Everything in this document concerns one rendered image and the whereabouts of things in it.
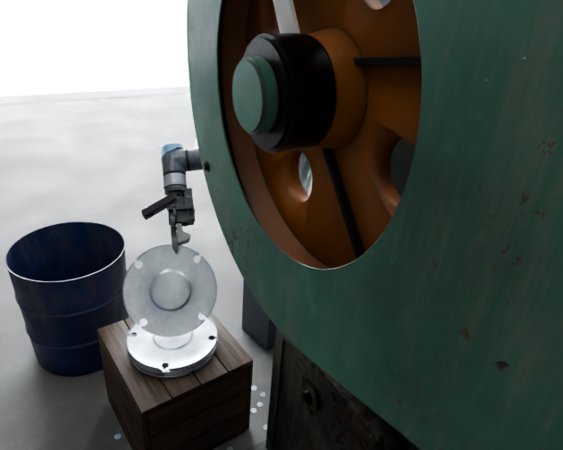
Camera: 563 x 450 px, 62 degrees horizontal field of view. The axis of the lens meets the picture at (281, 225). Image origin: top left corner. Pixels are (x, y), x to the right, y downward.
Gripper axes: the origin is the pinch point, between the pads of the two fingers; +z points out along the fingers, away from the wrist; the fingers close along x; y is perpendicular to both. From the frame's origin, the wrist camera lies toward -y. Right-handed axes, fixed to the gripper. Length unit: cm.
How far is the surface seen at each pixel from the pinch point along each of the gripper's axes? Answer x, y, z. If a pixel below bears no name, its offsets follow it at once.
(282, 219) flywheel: -65, 19, 9
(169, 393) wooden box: 3.3, -4.6, 42.6
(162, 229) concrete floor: 137, -2, -42
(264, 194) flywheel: -62, 17, 3
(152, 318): 5.4, -8.1, 19.9
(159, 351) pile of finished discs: 10.1, -6.7, 30.1
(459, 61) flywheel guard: -117, 22, 10
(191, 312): 3.8, 3.9, 19.8
